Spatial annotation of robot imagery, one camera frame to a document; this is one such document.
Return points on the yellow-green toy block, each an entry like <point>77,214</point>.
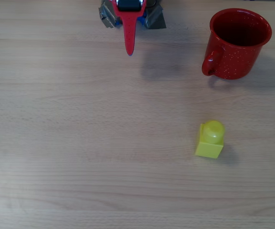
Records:
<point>210,143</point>

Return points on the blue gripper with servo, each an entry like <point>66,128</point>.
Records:
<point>129,17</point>

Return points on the red speckled enamel mug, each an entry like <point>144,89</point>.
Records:
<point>235,62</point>

